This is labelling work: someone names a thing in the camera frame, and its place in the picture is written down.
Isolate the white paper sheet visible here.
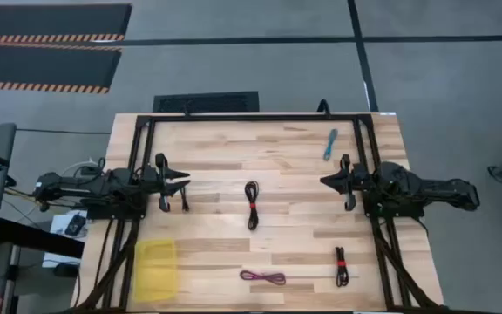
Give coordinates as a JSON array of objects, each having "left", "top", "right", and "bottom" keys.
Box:
[{"left": 40, "top": 209, "right": 90, "bottom": 269}]

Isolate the yellow translucent plastic bin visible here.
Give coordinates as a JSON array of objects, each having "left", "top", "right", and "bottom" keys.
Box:
[{"left": 133, "top": 237, "right": 180, "bottom": 304}]

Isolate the black handheld device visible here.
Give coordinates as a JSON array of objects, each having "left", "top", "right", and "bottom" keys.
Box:
[{"left": 64, "top": 212, "right": 88, "bottom": 238}]

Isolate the black floor vent grate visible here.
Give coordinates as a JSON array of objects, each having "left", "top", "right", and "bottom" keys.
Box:
[{"left": 152, "top": 90, "right": 261, "bottom": 114}]

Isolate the blue USB-C cable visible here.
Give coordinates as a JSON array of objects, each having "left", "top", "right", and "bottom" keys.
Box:
[{"left": 322, "top": 127, "right": 340, "bottom": 162}]

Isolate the black metal table frame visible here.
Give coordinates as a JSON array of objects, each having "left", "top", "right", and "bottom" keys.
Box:
[{"left": 74, "top": 112, "right": 446, "bottom": 313}]

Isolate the pink braided USB-C cable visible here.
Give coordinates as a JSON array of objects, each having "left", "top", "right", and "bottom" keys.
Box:
[{"left": 239, "top": 269, "right": 288, "bottom": 287}]

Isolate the black cable with red tie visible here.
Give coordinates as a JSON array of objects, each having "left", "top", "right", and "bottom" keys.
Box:
[
  {"left": 334, "top": 245, "right": 350, "bottom": 289},
  {"left": 243, "top": 180, "right": 261, "bottom": 232}
]

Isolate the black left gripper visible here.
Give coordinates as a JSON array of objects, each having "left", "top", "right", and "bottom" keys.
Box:
[{"left": 143, "top": 152, "right": 192, "bottom": 214}]

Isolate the black mat with hazard stripe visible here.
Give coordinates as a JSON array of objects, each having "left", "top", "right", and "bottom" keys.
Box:
[
  {"left": 0, "top": 42, "right": 124, "bottom": 95},
  {"left": 0, "top": 3, "right": 134, "bottom": 45}
]

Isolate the white cable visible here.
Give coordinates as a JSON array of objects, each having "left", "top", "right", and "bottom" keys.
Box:
[{"left": 72, "top": 158, "right": 100, "bottom": 176}]

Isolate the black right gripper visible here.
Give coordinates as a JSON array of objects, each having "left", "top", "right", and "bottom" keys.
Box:
[{"left": 319, "top": 153, "right": 366, "bottom": 213}]

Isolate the black computer mouse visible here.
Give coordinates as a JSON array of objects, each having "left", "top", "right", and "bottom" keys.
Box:
[{"left": 52, "top": 262, "right": 79, "bottom": 279}]

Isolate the short black cable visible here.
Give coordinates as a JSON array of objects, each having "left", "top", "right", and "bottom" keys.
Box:
[{"left": 180, "top": 185, "right": 191, "bottom": 214}]

